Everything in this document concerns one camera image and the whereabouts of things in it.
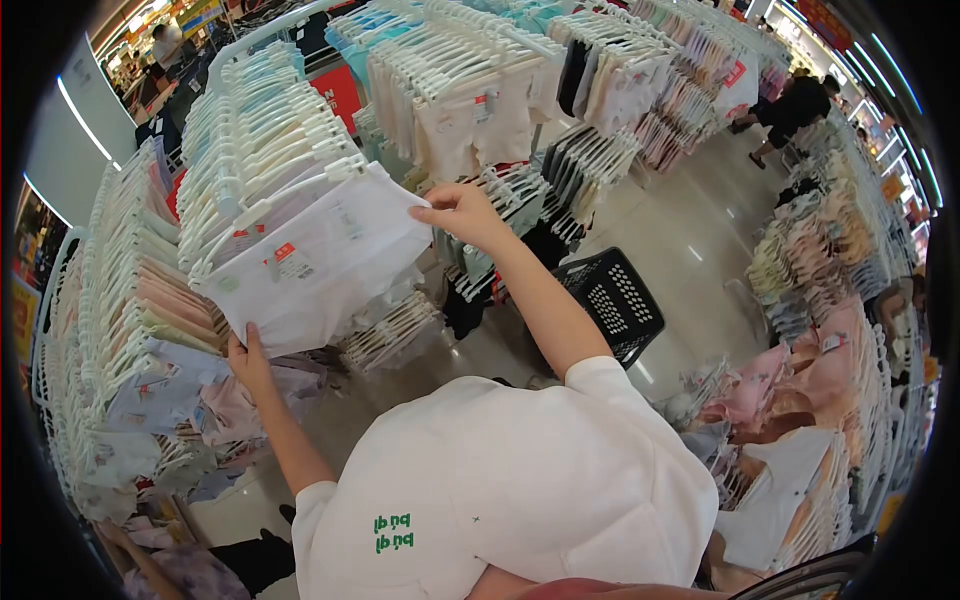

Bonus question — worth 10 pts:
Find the full clothes rack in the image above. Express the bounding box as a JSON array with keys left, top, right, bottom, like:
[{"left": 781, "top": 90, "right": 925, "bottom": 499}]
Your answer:
[
  {"left": 339, "top": 123, "right": 640, "bottom": 375},
  {"left": 547, "top": 0, "right": 790, "bottom": 175},
  {"left": 33, "top": 137, "right": 331, "bottom": 526},
  {"left": 174, "top": 41, "right": 370, "bottom": 290},
  {"left": 324, "top": 0, "right": 573, "bottom": 186},
  {"left": 652, "top": 112, "right": 940, "bottom": 580}
]

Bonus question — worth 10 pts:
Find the person's body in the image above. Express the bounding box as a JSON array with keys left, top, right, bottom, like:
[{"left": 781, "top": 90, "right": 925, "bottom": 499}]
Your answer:
[{"left": 291, "top": 356, "right": 721, "bottom": 600}]

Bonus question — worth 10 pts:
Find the person's left hand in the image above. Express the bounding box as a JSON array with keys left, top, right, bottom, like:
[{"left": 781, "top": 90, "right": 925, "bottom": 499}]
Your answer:
[{"left": 227, "top": 322, "right": 281, "bottom": 408}]

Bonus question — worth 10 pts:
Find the black plastic shopping basket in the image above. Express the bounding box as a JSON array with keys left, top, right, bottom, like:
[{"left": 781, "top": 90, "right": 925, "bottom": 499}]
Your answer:
[{"left": 551, "top": 246, "right": 667, "bottom": 370}]

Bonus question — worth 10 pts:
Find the red sign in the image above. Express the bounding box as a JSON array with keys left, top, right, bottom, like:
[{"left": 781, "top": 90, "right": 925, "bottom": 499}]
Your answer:
[{"left": 309, "top": 65, "right": 364, "bottom": 136}]

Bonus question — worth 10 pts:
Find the person's right index finger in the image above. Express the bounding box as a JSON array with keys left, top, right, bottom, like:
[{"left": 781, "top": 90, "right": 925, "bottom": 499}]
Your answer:
[{"left": 422, "top": 183, "right": 472, "bottom": 211}]

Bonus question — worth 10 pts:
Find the person's right hand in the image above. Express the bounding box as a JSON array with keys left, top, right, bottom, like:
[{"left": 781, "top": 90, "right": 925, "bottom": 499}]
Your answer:
[{"left": 408, "top": 183, "right": 517, "bottom": 255}]

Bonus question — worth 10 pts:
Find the white garment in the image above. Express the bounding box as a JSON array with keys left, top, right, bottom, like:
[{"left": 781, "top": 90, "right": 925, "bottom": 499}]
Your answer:
[{"left": 189, "top": 160, "right": 435, "bottom": 360}]

